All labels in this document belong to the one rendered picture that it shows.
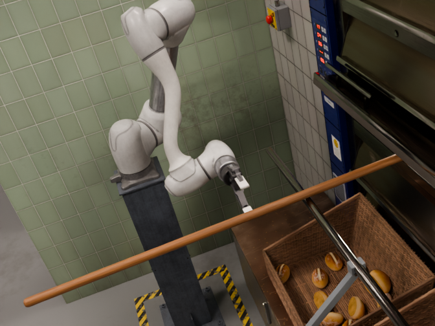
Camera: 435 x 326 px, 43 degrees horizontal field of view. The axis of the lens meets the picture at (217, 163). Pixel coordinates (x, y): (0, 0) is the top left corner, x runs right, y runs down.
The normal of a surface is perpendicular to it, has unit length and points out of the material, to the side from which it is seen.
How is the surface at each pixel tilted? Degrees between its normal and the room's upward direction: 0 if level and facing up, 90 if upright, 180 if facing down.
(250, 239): 0
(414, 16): 70
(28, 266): 0
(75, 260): 90
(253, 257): 0
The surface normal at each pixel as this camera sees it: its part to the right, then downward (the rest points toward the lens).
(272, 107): 0.27, 0.48
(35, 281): -0.22, -0.81
